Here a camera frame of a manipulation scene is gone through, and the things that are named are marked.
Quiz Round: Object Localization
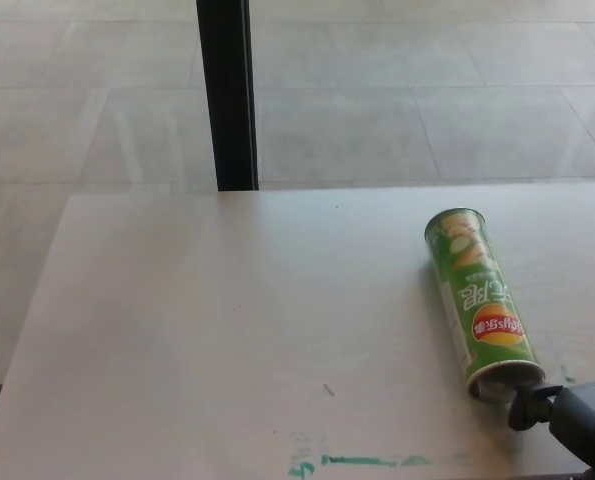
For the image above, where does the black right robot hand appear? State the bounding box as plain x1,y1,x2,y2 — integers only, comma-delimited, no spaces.
507,381,564,433

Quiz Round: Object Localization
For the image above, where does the green chips can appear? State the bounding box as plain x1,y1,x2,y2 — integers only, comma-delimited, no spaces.
423,207,547,404

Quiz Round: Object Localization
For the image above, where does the black window frame post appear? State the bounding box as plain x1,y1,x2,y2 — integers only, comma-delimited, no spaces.
195,0,260,193

